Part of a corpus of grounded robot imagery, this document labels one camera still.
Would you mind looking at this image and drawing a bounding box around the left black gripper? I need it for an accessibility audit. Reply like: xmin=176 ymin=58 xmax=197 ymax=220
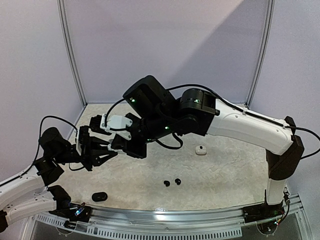
xmin=53 ymin=134 xmax=117 ymax=171

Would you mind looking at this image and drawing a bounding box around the black oval charging case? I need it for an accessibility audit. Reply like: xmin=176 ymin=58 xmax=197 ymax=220
xmin=91 ymin=191 xmax=108 ymax=202

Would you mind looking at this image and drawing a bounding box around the white square charging case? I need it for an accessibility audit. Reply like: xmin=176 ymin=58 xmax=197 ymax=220
xmin=195 ymin=145 xmax=207 ymax=156

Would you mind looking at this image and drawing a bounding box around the white oval charging case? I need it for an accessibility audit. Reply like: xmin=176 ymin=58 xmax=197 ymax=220
xmin=107 ymin=143 xmax=118 ymax=152

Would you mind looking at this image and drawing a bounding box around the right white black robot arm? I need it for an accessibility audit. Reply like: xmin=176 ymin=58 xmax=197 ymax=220
xmin=101 ymin=75 xmax=305 ymax=218

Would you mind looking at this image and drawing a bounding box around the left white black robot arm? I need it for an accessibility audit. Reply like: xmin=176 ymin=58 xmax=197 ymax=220
xmin=0 ymin=126 xmax=117 ymax=232

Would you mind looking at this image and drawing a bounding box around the black earbud left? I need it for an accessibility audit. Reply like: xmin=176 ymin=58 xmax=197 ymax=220
xmin=163 ymin=180 xmax=170 ymax=187

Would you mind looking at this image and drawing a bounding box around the black earbud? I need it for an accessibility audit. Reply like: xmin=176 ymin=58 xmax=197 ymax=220
xmin=163 ymin=180 xmax=170 ymax=187
xmin=174 ymin=178 xmax=181 ymax=185

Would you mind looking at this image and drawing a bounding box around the black earbud right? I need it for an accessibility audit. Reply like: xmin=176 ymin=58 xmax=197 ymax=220
xmin=174 ymin=178 xmax=181 ymax=185

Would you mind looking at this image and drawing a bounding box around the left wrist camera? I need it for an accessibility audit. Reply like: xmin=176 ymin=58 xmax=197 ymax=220
xmin=75 ymin=125 xmax=90 ymax=155

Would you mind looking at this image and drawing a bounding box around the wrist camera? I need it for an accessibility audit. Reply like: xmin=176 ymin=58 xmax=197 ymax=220
xmin=89 ymin=114 xmax=133 ymax=140
xmin=75 ymin=125 xmax=90 ymax=155

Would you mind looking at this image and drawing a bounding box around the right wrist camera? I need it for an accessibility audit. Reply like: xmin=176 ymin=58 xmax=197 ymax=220
xmin=89 ymin=114 xmax=133 ymax=140

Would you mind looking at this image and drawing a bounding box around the left black cable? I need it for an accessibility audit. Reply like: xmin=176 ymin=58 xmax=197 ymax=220
xmin=0 ymin=115 xmax=79 ymax=186

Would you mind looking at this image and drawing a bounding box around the black cable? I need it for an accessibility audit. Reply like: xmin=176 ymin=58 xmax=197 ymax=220
xmin=0 ymin=115 xmax=79 ymax=186
xmin=104 ymin=83 xmax=320 ymax=158

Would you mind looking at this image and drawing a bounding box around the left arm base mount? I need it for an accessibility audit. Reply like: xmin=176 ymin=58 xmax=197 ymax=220
xmin=49 ymin=200 xmax=93 ymax=223

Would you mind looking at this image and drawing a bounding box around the right black cable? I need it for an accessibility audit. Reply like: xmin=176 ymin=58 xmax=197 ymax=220
xmin=104 ymin=83 xmax=320 ymax=158

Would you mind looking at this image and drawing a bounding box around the aluminium front rail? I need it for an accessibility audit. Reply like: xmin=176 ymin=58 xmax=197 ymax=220
xmin=22 ymin=194 xmax=313 ymax=240

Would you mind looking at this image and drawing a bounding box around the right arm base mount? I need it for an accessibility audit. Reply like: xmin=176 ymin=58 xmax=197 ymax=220
xmin=241 ymin=202 xmax=284 ymax=223

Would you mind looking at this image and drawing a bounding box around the left aluminium frame post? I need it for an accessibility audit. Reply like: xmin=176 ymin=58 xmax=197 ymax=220
xmin=57 ymin=0 xmax=88 ymax=108

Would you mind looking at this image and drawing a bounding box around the aluminium frame post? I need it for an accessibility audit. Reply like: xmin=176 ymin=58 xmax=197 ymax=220
xmin=245 ymin=0 xmax=275 ymax=108
xmin=57 ymin=0 xmax=88 ymax=108

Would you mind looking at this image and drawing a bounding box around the right aluminium frame post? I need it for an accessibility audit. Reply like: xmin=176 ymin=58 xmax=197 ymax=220
xmin=245 ymin=0 xmax=275 ymax=108

